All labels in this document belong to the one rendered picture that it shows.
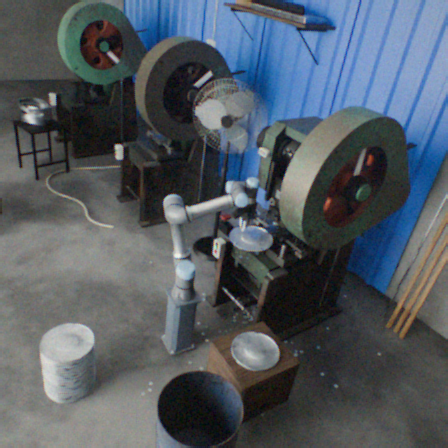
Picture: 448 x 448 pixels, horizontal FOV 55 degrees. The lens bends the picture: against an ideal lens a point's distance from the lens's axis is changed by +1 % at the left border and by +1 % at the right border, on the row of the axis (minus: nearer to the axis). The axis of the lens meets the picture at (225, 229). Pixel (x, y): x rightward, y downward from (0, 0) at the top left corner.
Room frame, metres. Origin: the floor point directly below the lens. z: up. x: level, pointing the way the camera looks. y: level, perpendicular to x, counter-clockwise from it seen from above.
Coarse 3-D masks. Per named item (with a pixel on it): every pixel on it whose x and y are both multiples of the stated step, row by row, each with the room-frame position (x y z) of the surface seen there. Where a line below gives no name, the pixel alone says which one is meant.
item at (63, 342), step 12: (72, 324) 1.82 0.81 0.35; (48, 336) 1.70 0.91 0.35; (60, 336) 1.72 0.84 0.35; (72, 336) 1.72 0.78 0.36; (84, 336) 1.74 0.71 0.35; (48, 348) 1.62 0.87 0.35; (60, 348) 1.63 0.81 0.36; (72, 348) 1.64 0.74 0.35; (84, 348) 1.66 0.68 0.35; (72, 360) 1.57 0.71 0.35
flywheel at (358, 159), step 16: (352, 160) 2.27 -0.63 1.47; (368, 160) 2.42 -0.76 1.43; (384, 160) 2.44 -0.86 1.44; (336, 176) 2.20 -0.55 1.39; (352, 176) 2.23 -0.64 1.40; (368, 176) 2.41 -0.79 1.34; (384, 176) 2.44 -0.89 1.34; (336, 192) 2.23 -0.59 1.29; (352, 192) 2.15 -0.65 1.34; (368, 192) 2.19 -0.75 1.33; (336, 208) 2.27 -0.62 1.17; (352, 208) 2.37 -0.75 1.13; (336, 224) 2.29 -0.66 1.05
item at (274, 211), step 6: (276, 180) 2.57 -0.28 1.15; (282, 180) 2.53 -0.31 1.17; (276, 186) 2.56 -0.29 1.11; (276, 192) 2.55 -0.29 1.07; (276, 198) 2.54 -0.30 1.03; (270, 204) 2.56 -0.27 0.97; (276, 204) 2.53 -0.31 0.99; (270, 210) 2.52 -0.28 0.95; (276, 210) 2.49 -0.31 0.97; (270, 216) 2.51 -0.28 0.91; (276, 216) 2.47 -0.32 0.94; (282, 222) 2.47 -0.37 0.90
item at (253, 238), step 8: (232, 232) 2.44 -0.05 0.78; (240, 232) 2.45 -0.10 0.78; (248, 232) 2.46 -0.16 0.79; (256, 232) 2.48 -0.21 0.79; (264, 232) 2.49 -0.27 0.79; (232, 240) 2.35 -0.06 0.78; (240, 240) 2.36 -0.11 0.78; (248, 240) 2.36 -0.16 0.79; (256, 240) 2.37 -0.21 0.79; (264, 240) 2.39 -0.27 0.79; (272, 240) 2.40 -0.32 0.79; (248, 248) 2.28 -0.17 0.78; (256, 248) 2.29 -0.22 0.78; (264, 248) 2.30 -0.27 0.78
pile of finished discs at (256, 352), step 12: (240, 336) 1.93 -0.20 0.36; (252, 336) 1.94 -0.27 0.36; (264, 336) 1.96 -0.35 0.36; (240, 348) 1.83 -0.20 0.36; (252, 348) 1.84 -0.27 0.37; (264, 348) 1.86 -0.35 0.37; (276, 348) 1.87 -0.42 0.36; (240, 360) 1.74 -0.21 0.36; (252, 360) 1.75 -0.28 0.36; (264, 360) 1.77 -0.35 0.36; (276, 360) 1.78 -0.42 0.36
